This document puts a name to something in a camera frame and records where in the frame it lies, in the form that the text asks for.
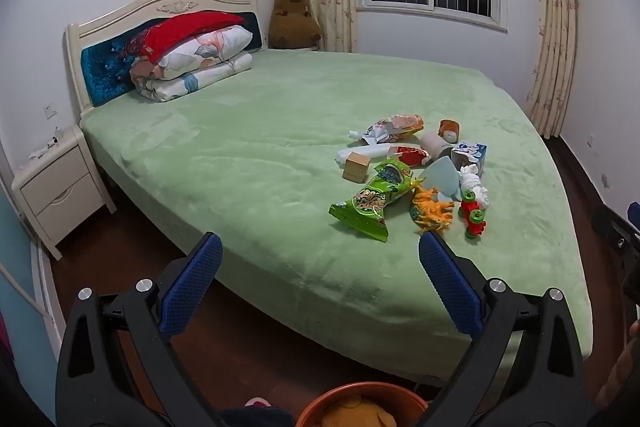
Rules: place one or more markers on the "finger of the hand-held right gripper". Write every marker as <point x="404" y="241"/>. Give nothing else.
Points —
<point x="607" y="224"/>

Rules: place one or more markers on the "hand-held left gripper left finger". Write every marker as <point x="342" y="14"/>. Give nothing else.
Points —
<point x="192" y="287"/>

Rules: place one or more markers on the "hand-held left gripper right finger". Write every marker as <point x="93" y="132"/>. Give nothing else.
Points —
<point x="450" y="282"/>

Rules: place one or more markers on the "white foam block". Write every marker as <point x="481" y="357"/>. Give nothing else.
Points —
<point x="362" y="153"/>

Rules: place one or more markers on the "orange basin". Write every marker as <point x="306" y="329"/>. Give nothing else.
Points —
<point x="315" y="407"/>

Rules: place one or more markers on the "person's right hand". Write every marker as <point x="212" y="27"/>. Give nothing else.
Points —
<point x="620" y="377"/>

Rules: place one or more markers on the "red and green toy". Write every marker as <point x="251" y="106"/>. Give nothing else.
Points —
<point x="472" y="214"/>

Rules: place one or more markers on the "orange toy dinosaur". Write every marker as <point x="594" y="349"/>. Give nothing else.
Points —
<point x="431" y="209"/>

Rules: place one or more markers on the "crumpled white tissue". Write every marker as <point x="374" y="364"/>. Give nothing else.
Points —
<point x="474" y="187"/>

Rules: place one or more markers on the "green snack bag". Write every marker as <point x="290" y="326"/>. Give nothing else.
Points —
<point x="372" y="202"/>

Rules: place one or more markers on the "blue tissue box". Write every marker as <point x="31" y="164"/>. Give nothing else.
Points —
<point x="472" y="154"/>

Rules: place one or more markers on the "crumpled red paper cup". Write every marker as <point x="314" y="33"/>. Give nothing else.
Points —
<point x="410" y="155"/>

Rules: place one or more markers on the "red slipper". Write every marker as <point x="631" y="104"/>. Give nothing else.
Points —
<point x="258" y="402"/>

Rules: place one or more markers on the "beige cylindrical bottle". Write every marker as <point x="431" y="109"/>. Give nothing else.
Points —
<point x="436" y="146"/>

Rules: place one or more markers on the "small wooden cube box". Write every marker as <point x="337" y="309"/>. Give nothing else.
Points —
<point x="356" y="167"/>

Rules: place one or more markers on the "small brown plush toy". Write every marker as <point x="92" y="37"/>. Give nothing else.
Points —
<point x="448" y="129"/>

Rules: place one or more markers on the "cream nightstand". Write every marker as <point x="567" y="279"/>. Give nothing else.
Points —
<point x="60" y="197"/>

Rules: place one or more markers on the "yellow plush item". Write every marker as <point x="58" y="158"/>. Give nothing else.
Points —
<point x="357" y="414"/>

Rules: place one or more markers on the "orange and white spout pouch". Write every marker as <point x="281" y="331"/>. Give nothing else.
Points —
<point x="395" y="127"/>

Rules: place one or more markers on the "small white clutter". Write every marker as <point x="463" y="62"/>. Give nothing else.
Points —
<point x="47" y="144"/>

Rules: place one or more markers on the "cream and blue headboard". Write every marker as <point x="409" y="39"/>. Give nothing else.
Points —
<point x="107" y="72"/>

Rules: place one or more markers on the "floral pillow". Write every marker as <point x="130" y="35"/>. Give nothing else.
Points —
<point x="210" y="49"/>

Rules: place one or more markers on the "red pillow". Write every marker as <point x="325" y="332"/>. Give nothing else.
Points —
<point x="187" y="32"/>

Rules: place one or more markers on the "large brown plush toy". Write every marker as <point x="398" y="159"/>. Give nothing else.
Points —
<point x="292" y="24"/>

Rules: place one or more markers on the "white wall socket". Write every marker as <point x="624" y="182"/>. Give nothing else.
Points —
<point x="50" y="111"/>

